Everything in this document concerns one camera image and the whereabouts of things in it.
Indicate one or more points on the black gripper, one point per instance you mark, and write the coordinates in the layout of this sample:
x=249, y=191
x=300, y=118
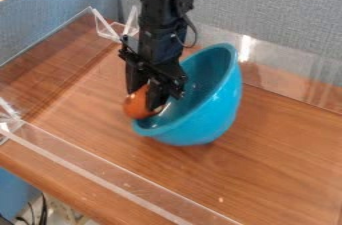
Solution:
x=152, y=58

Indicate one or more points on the toy mushroom brown cap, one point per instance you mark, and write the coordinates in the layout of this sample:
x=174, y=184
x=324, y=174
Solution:
x=134, y=105

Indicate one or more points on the blue plastic bowl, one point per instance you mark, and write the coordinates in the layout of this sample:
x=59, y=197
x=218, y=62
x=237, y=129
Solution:
x=200, y=118

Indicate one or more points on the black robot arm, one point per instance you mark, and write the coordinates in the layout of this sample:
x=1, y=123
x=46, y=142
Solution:
x=166, y=15

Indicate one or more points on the clear acrylic left barrier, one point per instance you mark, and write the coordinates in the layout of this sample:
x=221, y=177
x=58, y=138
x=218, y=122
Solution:
x=26, y=26

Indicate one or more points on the clear acrylic barrier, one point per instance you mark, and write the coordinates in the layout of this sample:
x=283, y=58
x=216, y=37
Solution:
x=26, y=26
x=43, y=156
x=291, y=72

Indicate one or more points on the clear acrylic front barrier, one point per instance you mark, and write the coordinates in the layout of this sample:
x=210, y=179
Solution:
x=43, y=156

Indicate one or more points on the clear acrylic back barrier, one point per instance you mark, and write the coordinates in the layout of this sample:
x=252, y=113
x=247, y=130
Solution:
x=291, y=72

